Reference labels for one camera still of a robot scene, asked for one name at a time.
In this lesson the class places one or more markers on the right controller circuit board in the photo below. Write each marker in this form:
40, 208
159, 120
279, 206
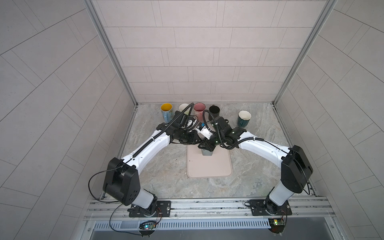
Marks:
277, 226

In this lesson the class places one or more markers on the aluminium mounting rail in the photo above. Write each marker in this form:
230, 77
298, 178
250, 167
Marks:
213, 208

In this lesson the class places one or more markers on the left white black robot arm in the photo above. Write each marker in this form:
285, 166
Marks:
122, 179

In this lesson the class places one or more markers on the dark green mug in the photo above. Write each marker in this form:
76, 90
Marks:
243, 119

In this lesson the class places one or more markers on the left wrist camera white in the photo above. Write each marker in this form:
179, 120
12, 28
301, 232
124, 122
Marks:
191, 122

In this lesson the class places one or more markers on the pink mug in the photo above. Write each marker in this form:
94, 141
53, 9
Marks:
199, 108

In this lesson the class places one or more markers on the blue butterfly mug yellow inside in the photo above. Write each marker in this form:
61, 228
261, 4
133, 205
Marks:
167, 112

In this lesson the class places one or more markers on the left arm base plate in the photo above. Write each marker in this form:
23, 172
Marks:
162, 208

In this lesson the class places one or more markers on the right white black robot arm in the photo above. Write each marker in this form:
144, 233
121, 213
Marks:
293, 162

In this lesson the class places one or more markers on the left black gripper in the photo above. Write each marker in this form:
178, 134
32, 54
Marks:
192, 141

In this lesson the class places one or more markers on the controller circuit board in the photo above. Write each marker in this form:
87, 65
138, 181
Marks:
277, 226
147, 228

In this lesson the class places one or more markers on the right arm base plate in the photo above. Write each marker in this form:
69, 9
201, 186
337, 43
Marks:
258, 207

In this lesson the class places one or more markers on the beige rectangular tray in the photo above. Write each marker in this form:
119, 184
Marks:
214, 166

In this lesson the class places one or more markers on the left controller circuit board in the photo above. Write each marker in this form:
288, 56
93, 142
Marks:
147, 228

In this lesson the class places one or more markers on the light green mug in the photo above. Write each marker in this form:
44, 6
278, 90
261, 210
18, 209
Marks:
185, 108

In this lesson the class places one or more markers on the black mug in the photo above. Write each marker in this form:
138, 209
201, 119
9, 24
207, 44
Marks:
215, 111

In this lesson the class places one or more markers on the grey mug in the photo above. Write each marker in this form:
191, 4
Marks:
206, 152

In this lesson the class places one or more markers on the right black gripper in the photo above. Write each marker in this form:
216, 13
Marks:
208, 145

